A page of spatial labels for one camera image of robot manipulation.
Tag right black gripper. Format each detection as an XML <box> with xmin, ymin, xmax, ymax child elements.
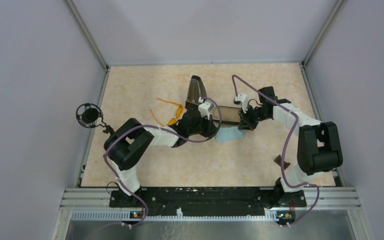
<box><xmin>238</xmin><ymin>103</ymin><xmax>270</xmax><ymax>131</ymax></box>

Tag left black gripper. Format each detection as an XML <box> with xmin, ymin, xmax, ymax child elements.
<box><xmin>187</xmin><ymin>112</ymin><xmax>218</xmax><ymax>138</ymax></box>

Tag orange sunglasses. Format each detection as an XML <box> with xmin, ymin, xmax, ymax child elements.
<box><xmin>149</xmin><ymin>97</ymin><xmax>185</xmax><ymax>126</ymax></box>

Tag black glasses case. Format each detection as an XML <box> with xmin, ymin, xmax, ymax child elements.
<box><xmin>212</xmin><ymin>105</ymin><xmax>242</xmax><ymax>126</ymax></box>

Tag blue cleaning cloth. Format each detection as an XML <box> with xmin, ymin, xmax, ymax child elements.
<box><xmin>215</xmin><ymin>127</ymin><xmax>244</xmax><ymax>143</ymax></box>

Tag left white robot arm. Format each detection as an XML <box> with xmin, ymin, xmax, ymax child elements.
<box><xmin>103</xmin><ymin>109</ymin><xmax>220</xmax><ymax>207</ymax></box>

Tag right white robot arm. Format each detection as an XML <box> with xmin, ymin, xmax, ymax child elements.
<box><xmin>233</xmin><ymin>86</ymin><xmax>343</xmax><ymax>208</ymax></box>

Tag black metronome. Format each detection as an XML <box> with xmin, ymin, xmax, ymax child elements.
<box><xmin>185</xmin><ymin>75</ymin><xmax>207</xmax><ymax>110</ymax></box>

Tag small brown holder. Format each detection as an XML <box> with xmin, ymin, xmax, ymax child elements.
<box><xmin>273</xmin><ymin>155</ymin><xmax>291</xmax><ymax>170</ymax></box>

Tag black microphone on tripod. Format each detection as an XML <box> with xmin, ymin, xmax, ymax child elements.
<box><xmin>75</xmin><ymin>103</ymin><xmax>115</xmax><ymax>135</ymax></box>

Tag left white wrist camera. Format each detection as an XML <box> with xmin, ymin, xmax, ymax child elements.
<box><xmin>198</xmin><ymin>97</ymin><xmax>215</xmax><ymax>120</ymax></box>

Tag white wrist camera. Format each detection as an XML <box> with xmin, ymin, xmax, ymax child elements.
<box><xmin>233</xmin><ymin>93</ymin><xmax>249</xmax><ymax>113</ymax></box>
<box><xmin>198</xmin><ymin>97</ymin><xmax>215</xmax><ymax>120</ymax></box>

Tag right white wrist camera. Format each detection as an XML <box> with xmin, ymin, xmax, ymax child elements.
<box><xmin>233</xmin><ymin>93</ymin><xmax>249</xmax><ymax>113</ymax></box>

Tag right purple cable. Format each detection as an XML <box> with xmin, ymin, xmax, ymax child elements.
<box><xmin>231</xmin><ymin>74</ymin><xmax>320</xmax><ymax>228</ymax></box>

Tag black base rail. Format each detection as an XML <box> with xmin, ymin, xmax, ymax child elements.
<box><xmin>109</xmin><ymin>186</ymin><xmax>307</xmax><ymax>218</ymax></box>

